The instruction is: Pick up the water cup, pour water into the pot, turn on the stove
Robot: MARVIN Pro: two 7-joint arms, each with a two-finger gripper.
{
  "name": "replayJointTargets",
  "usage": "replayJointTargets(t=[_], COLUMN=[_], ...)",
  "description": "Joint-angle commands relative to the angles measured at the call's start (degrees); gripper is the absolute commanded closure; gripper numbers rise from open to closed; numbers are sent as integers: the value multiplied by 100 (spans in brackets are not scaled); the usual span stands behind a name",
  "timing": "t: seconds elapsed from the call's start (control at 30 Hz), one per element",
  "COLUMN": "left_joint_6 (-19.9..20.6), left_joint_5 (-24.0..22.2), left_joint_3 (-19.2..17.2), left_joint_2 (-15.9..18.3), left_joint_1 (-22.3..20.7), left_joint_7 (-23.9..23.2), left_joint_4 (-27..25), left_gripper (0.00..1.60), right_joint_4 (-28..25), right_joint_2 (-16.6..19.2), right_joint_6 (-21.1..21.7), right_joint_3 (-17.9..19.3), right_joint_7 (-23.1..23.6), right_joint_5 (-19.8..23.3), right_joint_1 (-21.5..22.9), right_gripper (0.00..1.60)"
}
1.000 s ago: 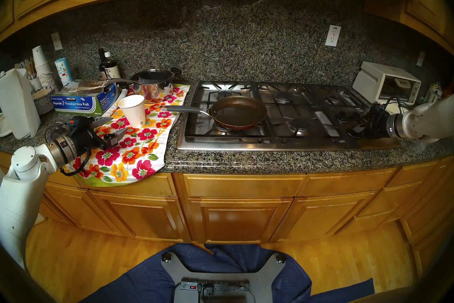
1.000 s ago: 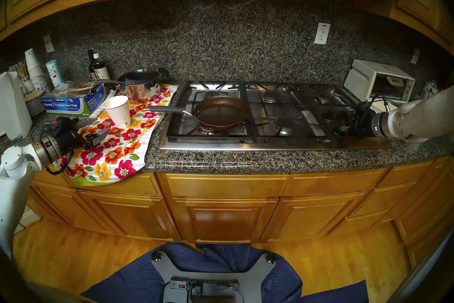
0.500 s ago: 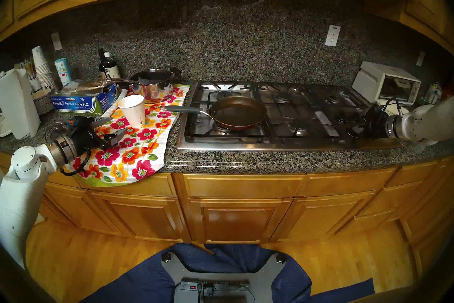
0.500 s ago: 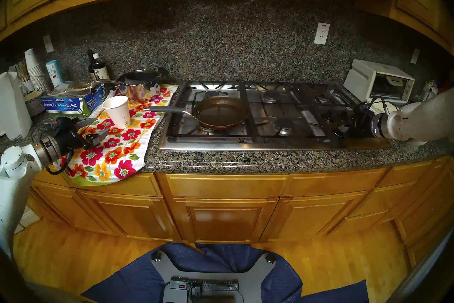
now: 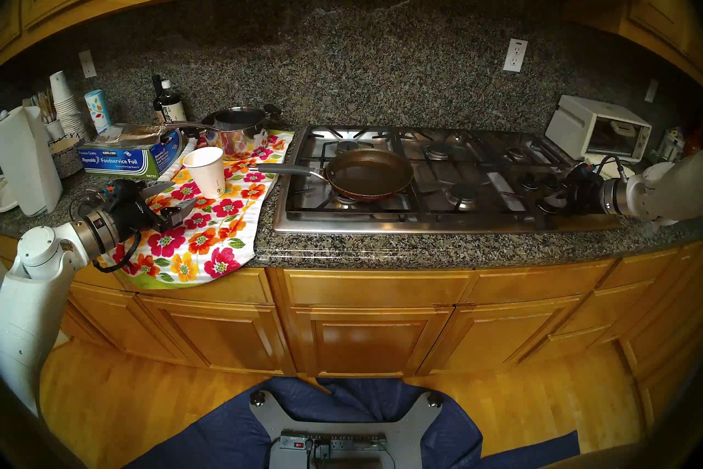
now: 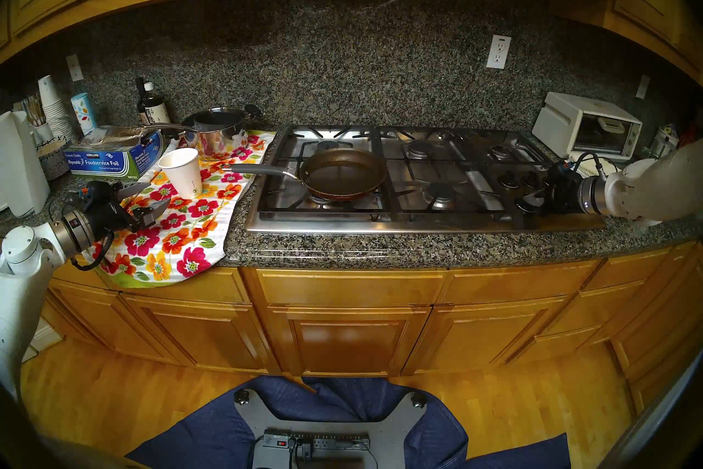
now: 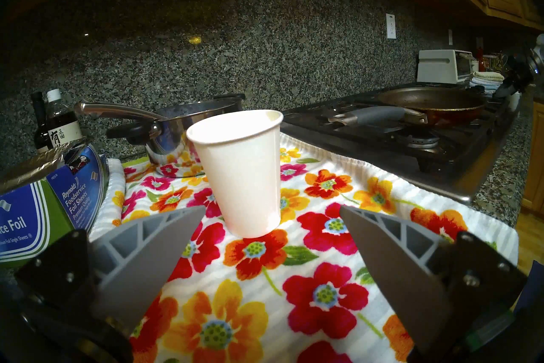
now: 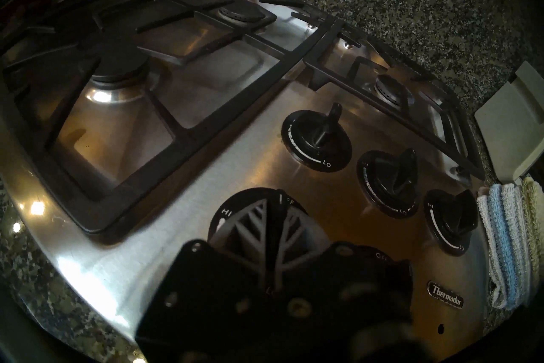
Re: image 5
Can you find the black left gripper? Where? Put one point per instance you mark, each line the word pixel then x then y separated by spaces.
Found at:
pixel 132 209

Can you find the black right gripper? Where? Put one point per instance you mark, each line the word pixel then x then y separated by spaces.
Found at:
pixel 582 193

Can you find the black stove knob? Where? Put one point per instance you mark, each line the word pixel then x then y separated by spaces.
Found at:
pixel 551 179
pixel 530 181
pixel 541 208

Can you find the white paper cup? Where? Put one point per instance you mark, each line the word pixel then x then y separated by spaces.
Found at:
pixel 206 174

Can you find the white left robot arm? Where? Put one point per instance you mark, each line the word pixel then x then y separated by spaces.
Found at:
pixel 33 297

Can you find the patterned blue paper cup stack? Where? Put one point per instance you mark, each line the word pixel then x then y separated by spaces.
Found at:
pixel 98 110

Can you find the white utensil holder cup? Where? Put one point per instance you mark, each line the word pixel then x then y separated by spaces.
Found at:
pixel 55 130

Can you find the narrow black cast iron grate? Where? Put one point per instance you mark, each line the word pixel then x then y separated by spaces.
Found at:
pixel 549 157

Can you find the blue foodservice foil box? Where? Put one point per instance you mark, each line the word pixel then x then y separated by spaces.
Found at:
pixel 121 160

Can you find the floral kitchen towel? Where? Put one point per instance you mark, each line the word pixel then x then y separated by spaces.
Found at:
pixel 219 237

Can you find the white toaster oven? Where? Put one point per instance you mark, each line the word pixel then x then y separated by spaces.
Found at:
pixel 576 124

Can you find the dark round lid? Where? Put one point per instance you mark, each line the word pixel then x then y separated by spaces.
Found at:
pixel 85 201

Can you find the wooden drawer front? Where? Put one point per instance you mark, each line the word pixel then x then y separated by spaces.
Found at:
pixel 379 287
pixel 538 281
pixel 247 286

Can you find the dark bottle with white label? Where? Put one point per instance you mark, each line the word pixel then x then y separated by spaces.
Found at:
pixel 173 108

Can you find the stainless steel saucepan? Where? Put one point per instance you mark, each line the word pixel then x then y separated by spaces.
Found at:
pixel 241 141

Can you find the woven patterned basket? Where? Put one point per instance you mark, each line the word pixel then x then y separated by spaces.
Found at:
pixel 66 157

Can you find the slim dark glass bottle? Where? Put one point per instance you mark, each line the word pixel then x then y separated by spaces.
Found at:
pixel 157 89

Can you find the small white printed container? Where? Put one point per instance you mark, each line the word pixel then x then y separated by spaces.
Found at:
pixel 671 143

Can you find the wooden lower cabinet run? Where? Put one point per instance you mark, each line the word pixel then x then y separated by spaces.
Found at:
pixel 648 308

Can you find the stack of white paper cups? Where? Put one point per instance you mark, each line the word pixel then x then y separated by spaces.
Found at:
pixel 66 100

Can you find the wooden cabinet door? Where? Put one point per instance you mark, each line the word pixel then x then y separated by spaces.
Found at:
pixel 368 341
pixel 219 336
pixel 494 333

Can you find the white paper towel roll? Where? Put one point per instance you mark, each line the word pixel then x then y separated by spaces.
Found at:
pixel 27 165

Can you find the wooden utensil bundle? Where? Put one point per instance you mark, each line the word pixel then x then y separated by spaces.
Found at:
pixel 46 108

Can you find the stainless steel gas cooktop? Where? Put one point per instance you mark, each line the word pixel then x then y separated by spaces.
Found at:
pixel 384 223

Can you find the dark nonstick frying pan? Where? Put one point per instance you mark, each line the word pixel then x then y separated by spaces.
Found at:
pixel 368 174

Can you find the dark blue moving blanket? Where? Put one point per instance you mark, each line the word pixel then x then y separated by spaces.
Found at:
pixel 219 435

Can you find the small white wall plate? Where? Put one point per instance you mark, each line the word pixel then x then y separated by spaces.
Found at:
pixel 651 91

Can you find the white duplex wall outlet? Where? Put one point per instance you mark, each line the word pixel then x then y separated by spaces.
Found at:
pixel 515 56

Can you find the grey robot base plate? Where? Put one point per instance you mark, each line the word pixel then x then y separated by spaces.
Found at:
pixel 406 435

